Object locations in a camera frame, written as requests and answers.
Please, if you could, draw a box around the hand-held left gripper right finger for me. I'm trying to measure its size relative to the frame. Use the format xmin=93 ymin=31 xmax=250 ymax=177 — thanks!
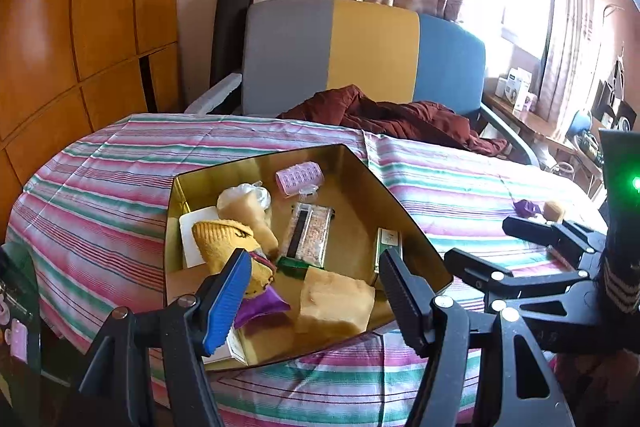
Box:
xmin=377 ymin=248 xmax=576 ymax=427

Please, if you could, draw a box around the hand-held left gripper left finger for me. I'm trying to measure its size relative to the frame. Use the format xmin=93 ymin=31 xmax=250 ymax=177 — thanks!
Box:
xmin=77 ymin=247 xmax=253 ymax=427

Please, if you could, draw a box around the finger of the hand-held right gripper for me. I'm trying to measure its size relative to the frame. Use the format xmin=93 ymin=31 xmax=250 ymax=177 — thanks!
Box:
xmin=444 ymin=247 xmax=591 ymax=313
xmin=502 ymin=214 xmax=608 ymax=270

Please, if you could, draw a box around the white foam roll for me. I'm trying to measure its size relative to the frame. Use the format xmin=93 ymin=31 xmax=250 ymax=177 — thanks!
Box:
xmin=179 ymin=206 xmax=221 ymax=269

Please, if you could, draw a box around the gold metal box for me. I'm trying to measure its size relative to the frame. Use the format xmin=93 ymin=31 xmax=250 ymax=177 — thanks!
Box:
xmin=164 ymin=143 xmax=455 ymax=375

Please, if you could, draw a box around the pink hair roller pack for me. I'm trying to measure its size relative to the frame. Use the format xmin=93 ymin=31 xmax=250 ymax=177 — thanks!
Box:
xmin=276 ymin=161 xmax=325 ymax=198

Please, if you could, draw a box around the purple cloth pouch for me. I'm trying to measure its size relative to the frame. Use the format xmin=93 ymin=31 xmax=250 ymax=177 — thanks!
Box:
xmin=234 ymin=279 xmax=291 ymax=330

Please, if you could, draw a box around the small purple cloth piece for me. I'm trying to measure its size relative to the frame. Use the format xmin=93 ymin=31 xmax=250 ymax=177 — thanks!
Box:
xmin=512 ymin=199 xmax=543 ymax=218

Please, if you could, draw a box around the green white small box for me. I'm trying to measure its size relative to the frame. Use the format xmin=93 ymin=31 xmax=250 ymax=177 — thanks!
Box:
xmin=374 ymin=227 xmax=403 ymax=288

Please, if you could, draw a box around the yellow knitted cloth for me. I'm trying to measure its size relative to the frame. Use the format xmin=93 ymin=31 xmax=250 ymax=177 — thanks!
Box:
xmin=192 ymin=218 xmax=276 ymax=298

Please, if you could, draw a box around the beige square sponge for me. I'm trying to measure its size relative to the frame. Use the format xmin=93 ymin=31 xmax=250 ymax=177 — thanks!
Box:
xmin=295 ymin=267 xmax=377 ymax=335

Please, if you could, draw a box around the dark green packet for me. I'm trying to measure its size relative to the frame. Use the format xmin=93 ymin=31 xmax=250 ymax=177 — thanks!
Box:
xmin=277 ymin=257 xmax=311 ymax=280

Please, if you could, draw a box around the clear box with black strip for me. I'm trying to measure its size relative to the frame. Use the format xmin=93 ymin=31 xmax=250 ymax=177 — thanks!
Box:
xmin=277 ymin=202 xmax=335 ymax=269

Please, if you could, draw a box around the wooden desk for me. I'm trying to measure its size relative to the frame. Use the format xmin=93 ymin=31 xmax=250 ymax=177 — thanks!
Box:
xmin=482 ymin=92 xmax=608 ymax=202

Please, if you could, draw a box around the white crumpled plastic wad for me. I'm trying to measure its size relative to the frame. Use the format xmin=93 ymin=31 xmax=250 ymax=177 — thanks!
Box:
xmin=217 ymin=182 xmax=273 ymax=212

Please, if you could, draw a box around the pink green striped bedsheet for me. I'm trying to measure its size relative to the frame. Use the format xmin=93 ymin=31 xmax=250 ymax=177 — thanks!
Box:
xmin=7 ymin=113 xmax=608 ymax=427

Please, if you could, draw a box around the blue round object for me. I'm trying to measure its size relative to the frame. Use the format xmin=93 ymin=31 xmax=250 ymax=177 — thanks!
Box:
xmin=570 ymin=109 xmax=593 ymax=138

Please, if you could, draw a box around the white carton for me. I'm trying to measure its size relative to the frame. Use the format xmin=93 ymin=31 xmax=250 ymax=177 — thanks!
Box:
xmin=500 ymin=68 xmax=533 ymax=110

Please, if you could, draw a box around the dark red cloth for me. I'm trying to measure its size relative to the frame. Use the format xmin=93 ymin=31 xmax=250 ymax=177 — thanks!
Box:
xmin=276 ymin=85 xmax=511 ymax=158

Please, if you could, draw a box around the pink striped curtain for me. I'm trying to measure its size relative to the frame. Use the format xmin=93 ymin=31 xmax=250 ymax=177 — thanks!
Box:
xmin=537 ymin=0 xmax=640 ymax=122

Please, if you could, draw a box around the dark glass side table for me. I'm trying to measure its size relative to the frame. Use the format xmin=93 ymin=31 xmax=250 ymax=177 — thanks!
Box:
xmin=0 ymin=242 xmax=41 ymax=378

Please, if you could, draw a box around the grey yellow blue sofa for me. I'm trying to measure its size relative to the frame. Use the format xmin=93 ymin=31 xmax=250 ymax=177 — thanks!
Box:
xmin=184 ymin=0 xmax=541 ymax=168

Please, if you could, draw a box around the black rolled mat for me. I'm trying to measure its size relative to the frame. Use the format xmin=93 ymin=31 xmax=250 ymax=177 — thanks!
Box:
xmin=210 ymin=0 xmax=255 ymax=88

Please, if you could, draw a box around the wooden wardrobe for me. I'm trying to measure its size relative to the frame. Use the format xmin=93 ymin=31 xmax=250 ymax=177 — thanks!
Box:
xmin=0 ymin=0 xmax=183 ymax=208

